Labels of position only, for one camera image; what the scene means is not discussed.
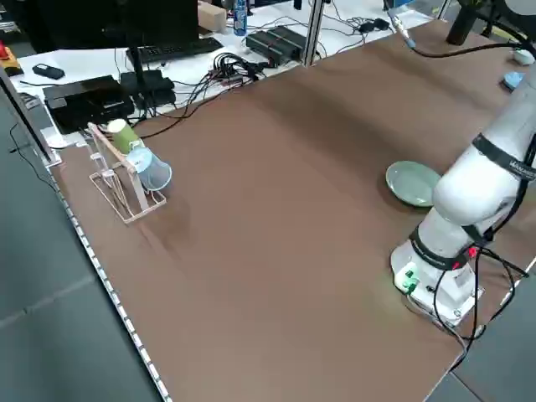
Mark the green plate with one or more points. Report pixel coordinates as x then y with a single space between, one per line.
408 182

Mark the blue plate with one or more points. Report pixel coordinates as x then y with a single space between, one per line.
511 79

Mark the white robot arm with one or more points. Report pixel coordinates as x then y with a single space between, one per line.
473 184

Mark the blue plastic cup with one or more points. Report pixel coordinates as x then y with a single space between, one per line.
153 173

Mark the black finned power supply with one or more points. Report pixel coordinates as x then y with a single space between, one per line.
276 44

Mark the green plastic cup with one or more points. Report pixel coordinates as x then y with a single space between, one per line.
122 133

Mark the black power adapter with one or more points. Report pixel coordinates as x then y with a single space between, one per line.
148 86

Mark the black keyboard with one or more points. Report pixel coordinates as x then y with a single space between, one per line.
176 48

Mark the blue drink bottle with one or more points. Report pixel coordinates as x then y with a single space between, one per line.
240 19

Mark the cardboard box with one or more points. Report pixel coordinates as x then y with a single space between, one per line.
211 19

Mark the black mouse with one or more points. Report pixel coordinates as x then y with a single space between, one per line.
372 25

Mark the black box device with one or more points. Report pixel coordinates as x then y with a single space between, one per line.
88 100

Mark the black computer monitor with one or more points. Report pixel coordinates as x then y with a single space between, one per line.
117 21

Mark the small black handset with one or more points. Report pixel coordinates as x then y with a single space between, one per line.
48 71

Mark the pale green cup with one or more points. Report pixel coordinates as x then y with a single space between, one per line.
524 56

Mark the red emergency stop button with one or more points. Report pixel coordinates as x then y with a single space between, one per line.
4 51

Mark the aluminium frame post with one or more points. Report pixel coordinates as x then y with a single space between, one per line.
314 33

